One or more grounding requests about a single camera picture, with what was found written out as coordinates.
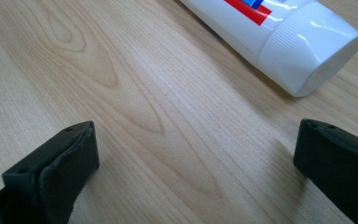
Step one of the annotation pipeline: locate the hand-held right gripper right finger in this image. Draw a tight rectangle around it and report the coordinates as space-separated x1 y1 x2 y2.
293 119 358 224

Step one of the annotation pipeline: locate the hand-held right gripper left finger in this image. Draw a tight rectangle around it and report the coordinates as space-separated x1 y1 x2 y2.
0 120 101 224

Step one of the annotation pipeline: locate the white tube with red label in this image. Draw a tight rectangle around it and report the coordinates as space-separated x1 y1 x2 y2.
180 0 358 98

